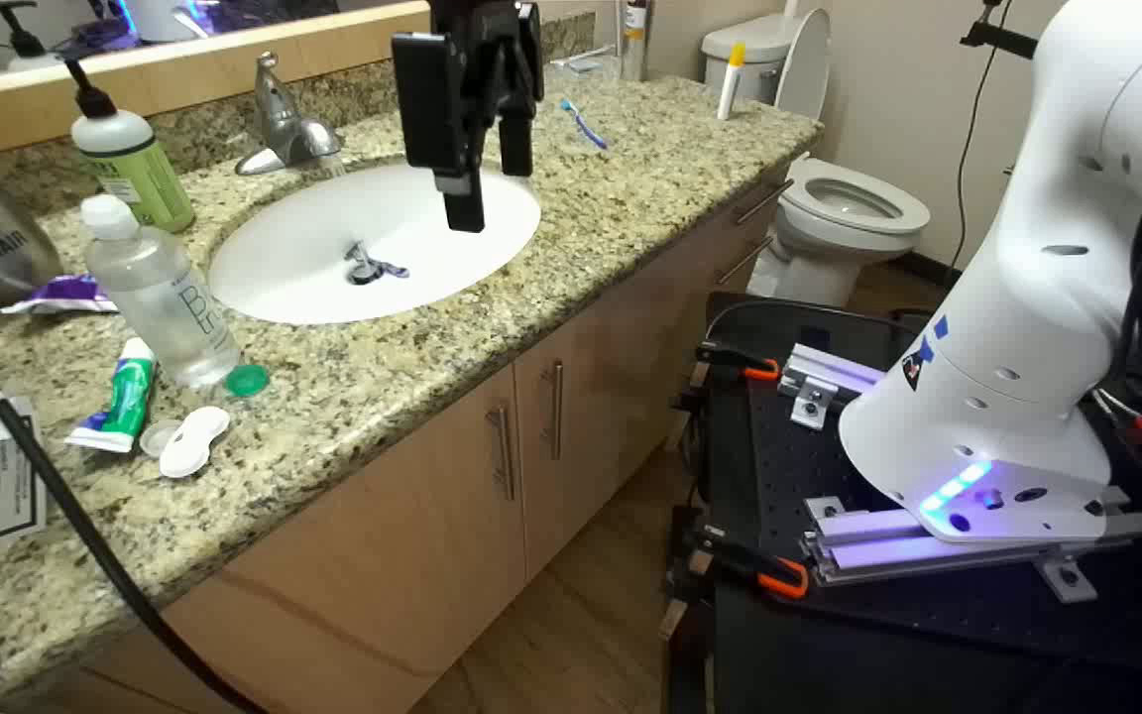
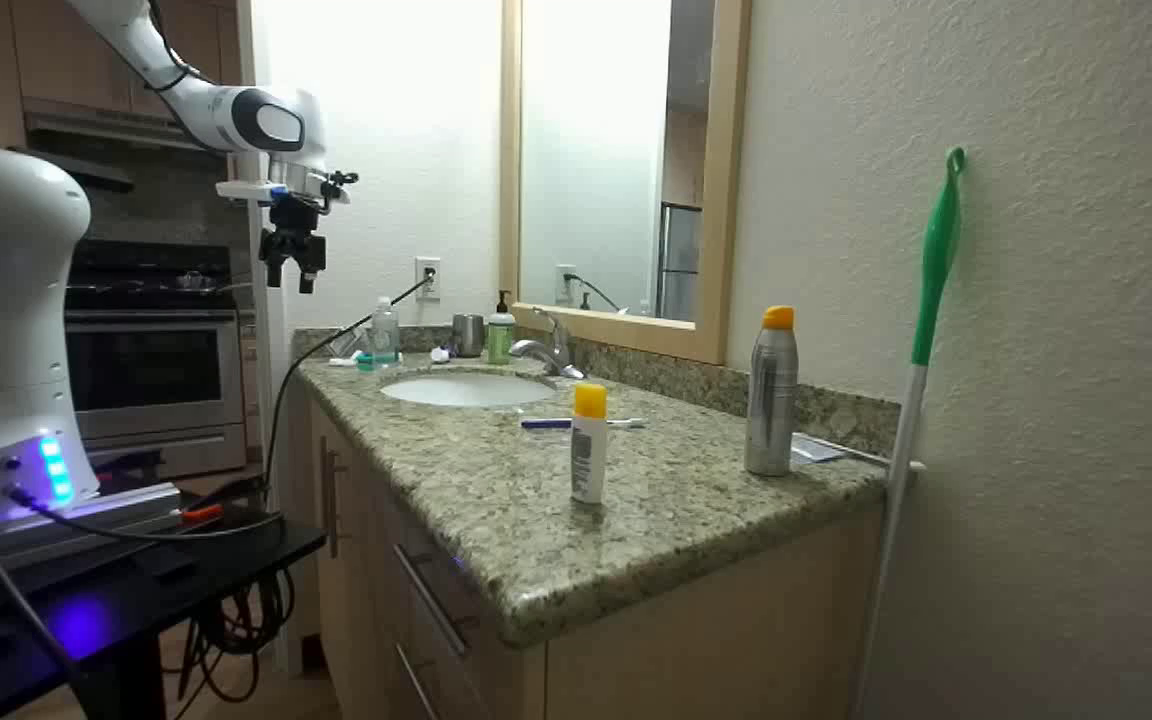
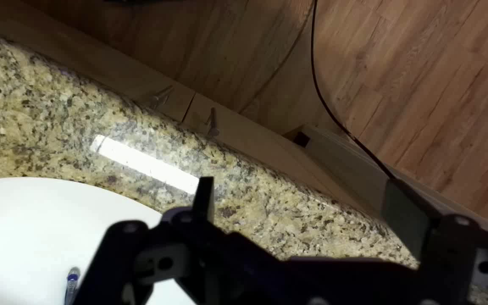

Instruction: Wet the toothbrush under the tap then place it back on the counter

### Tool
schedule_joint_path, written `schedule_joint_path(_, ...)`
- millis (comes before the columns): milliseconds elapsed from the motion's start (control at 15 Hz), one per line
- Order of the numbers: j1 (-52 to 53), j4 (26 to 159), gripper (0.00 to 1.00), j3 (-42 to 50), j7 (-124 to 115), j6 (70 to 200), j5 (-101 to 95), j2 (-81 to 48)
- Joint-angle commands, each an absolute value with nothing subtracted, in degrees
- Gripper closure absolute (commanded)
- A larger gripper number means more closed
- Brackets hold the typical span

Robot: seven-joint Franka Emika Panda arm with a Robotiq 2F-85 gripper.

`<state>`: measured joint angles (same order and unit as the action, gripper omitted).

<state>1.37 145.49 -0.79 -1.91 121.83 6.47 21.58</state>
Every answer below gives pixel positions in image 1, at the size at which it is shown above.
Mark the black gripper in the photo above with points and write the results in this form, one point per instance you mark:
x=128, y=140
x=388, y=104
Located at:
x=498, y=54

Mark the blue and white toothbrush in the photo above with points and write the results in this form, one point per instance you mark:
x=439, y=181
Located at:
x=584, y=126

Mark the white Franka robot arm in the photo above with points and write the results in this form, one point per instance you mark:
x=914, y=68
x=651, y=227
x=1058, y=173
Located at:
x=1062, y=265

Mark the metal sink drain stopper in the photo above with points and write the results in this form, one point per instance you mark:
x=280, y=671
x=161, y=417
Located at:
x=365, y=269

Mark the tall slim canister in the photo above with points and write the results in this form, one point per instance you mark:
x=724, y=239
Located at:
x=638, y=42

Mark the chrome faucet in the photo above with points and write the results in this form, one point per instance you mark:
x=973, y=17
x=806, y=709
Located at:
x=285, y=126

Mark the white oval sink basin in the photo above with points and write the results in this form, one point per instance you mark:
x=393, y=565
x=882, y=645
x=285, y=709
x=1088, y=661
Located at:
x=294, y=260

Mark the white bottle yellow cap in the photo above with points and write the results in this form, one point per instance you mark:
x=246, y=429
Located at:
x=732, y=85

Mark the small orange black clamp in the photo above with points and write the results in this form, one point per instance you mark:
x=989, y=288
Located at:
x=742, y=367

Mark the green bottle cap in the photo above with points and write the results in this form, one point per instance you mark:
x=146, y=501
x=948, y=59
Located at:
x=246, y=384

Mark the wood framed mirror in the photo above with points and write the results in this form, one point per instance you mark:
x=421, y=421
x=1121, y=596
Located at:
x=176, y=66

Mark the clear plastic bottle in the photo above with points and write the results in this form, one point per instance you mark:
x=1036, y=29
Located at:
x=167, y=305

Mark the green soap pump bottle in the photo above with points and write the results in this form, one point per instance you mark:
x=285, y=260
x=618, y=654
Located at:
x=138, y=165

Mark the white toilet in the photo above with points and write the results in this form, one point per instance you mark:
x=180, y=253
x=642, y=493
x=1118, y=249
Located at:
x=849, y=206

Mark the wooden vanity cabinet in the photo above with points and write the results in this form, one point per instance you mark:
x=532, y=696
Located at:
x=388, y=531

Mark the white contact lens case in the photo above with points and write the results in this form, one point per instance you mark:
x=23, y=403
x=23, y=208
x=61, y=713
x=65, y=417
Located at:
x=195, y=442

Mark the green toothpaste tube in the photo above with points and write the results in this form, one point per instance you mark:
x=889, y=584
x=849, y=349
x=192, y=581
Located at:
x=124, y=400

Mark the purple and white tube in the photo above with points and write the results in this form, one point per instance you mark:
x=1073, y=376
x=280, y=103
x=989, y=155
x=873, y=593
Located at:
x=65, y=294

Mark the large orange black clamp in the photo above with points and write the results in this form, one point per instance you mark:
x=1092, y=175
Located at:
x=765, y=573

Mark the black robot cart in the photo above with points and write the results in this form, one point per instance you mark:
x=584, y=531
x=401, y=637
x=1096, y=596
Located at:
x=784, y=637

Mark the short aluminium mounting rail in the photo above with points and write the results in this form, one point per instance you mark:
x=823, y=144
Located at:
x=831, y=376

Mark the black wall bracket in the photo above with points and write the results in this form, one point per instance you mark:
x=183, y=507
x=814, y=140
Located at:
x=1000, y=36

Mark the long aluminium mounting rail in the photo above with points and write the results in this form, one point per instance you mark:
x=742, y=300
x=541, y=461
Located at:
x=901, y=544

